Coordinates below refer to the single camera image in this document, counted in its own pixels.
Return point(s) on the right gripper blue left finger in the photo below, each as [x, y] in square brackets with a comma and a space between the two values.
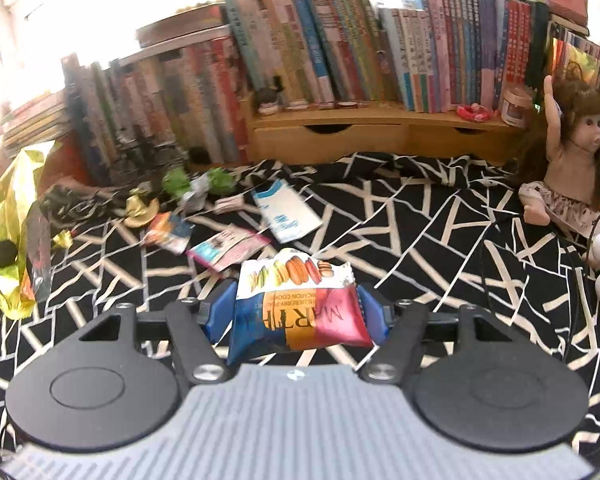
[195, 326]

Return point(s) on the crumpled green wrapper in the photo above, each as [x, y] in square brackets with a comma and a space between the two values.
[191, 192]

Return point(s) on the miniature black bicycle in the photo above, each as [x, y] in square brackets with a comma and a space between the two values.
[140, 158]

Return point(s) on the row of upright books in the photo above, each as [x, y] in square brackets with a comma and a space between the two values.
[478, 58]

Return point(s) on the small pink candy packet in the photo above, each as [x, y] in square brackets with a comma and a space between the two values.
[229, 204]

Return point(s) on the macaron cookie snack packet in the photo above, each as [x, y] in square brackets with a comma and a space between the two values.
[294, 302]

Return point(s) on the pink white snack packet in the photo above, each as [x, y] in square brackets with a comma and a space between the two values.
[224, 249]

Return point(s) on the black white patterned cloth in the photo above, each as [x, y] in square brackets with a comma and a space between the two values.
[444, 232]

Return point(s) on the white blue paper bag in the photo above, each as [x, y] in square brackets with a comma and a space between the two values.
[285, 212]

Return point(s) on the stack of flat books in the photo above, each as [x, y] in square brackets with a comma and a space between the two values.
[43, 119]

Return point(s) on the yellow green foil wrapper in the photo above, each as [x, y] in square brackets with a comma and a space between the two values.
[18, 192]

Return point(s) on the wooden drawer shelf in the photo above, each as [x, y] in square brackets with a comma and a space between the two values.
[318, 135]

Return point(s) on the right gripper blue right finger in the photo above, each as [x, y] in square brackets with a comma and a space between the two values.
[396, 329]

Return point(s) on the small figurine black hair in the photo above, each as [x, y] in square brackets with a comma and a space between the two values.
[268, 101]

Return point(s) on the brown haired doll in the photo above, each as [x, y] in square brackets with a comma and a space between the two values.
[559, 176]

